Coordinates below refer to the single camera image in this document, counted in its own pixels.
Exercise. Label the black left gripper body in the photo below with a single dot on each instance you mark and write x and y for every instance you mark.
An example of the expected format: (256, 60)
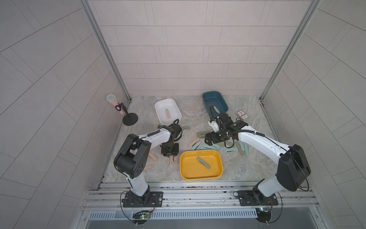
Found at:
(170, 149)

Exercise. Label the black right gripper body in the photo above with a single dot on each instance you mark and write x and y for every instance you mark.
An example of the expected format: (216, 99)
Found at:
(219, 136)

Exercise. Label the olive knife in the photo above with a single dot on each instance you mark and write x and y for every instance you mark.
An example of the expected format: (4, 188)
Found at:
(203, 162)

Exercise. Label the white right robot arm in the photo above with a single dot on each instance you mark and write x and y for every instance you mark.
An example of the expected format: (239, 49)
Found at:
(292, 165)

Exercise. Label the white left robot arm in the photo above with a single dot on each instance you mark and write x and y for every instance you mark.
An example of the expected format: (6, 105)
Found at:
(132, 157)

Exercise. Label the yellow storage box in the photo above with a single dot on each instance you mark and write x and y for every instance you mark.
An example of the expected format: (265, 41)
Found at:
(191, 169)

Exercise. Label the dark teal storage box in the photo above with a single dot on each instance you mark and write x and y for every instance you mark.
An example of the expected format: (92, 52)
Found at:
(214, 98)

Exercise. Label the white storage box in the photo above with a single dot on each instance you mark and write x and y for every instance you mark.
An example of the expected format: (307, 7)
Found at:
(170, 104)

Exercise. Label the pink folding knife centre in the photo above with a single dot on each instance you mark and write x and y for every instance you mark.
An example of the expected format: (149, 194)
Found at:
(193, 142)

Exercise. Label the pink folding knife front left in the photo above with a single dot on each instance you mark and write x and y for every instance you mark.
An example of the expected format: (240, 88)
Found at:
(150, 166)

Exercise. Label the mint folding knife centre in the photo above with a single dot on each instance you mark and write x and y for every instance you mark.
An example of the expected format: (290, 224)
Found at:
(196, 145)

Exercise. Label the black microphone stand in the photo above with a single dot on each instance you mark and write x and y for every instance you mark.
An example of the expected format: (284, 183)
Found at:
(130, 118)

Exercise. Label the pink toy microphone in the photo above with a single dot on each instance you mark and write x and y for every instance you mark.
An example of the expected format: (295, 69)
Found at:
(111, 98)

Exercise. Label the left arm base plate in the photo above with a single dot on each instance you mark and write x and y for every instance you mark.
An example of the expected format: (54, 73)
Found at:
(151, 199)

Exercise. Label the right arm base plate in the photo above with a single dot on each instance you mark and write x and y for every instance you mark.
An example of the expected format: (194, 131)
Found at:
(251, 198)

